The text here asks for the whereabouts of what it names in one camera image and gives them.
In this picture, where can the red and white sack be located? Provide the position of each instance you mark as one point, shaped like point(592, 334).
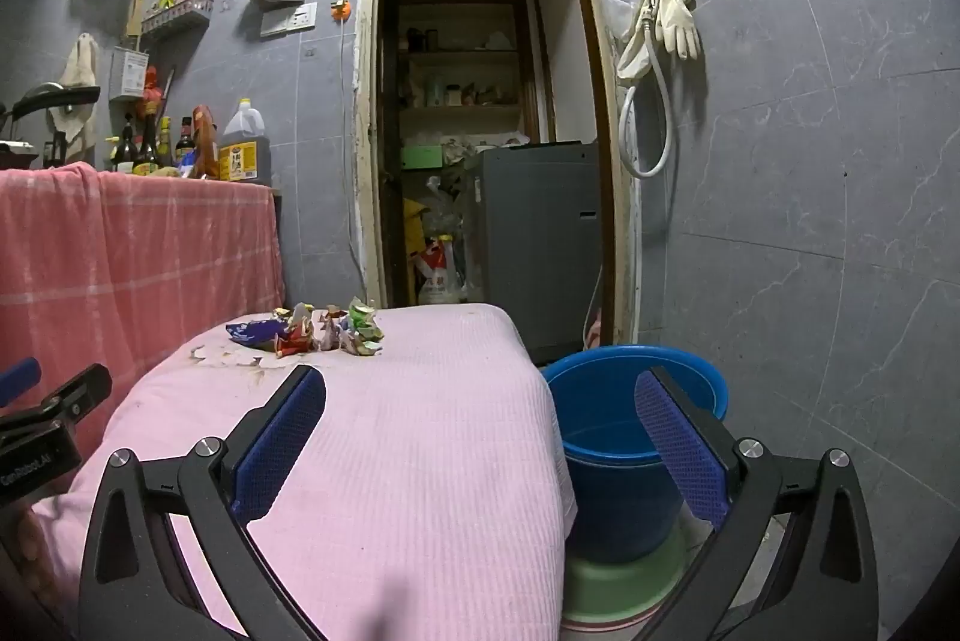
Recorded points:
point(441, 277)

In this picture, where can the white wall box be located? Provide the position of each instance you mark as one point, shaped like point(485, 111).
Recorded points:
point(129, 73)

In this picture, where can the green plastic basin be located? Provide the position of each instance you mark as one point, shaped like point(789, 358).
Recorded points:
point(622, 588)

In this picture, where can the green box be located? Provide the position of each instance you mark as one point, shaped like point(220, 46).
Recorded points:
point(420, 157)

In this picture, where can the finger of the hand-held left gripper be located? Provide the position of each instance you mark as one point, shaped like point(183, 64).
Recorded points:
point(19, 382)
point(75, 394)

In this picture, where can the torn paper scraps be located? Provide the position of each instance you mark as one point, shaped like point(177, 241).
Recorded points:
point(225, 358)

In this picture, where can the wall shelf rack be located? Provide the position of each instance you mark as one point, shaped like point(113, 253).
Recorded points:
point(176, 17)

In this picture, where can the red snack wrapper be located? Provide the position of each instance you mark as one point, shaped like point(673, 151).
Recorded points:
point(294, 341)

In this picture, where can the blue plastic bucket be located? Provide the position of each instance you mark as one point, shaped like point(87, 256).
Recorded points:
point(615, 483)

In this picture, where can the white rubber gloves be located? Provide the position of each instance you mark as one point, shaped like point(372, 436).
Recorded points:
point(679, 26)

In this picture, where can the black pan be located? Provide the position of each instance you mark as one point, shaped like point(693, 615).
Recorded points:
point(52, 95)

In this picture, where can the red plaid cloth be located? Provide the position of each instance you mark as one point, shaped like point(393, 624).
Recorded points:
point(135, 251)

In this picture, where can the clear bag in storeroom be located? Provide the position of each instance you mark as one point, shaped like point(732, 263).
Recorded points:
point(444, 206)

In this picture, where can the wooden storage shelf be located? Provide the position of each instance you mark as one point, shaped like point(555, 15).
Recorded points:
point(461, 56)

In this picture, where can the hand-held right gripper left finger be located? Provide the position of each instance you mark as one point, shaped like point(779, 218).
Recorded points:
point(277, 438)

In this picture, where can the hanging white towel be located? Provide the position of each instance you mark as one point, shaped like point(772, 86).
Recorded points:
point(79, 60)

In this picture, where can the wooden door frame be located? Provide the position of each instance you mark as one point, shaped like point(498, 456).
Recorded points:
point(367, 86)

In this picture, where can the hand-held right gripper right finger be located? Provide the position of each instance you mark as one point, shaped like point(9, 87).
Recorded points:
point(682, 446)

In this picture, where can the dark sauce bottle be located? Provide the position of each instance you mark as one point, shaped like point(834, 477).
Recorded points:
point(125, 150)
point(147, 150)
point(186, 142)

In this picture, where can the grey washing machine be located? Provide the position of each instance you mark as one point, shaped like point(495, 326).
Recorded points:
point(536, 251)

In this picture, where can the yellow bag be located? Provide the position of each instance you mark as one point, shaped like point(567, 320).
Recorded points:
point(414, 229)

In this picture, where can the person's left hand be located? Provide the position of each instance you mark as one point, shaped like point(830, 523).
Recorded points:
point(26, 547)

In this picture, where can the red hanging packet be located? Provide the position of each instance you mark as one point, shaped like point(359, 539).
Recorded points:
point(153, 90)

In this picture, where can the wall socket panel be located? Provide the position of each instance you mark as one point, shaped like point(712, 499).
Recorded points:
point(289, 19)

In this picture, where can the large cooking oil jug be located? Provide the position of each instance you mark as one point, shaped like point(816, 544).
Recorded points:
point(246, 150)

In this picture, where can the dark blue snack wrapper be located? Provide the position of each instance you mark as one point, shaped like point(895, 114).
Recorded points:
point(255, 332)

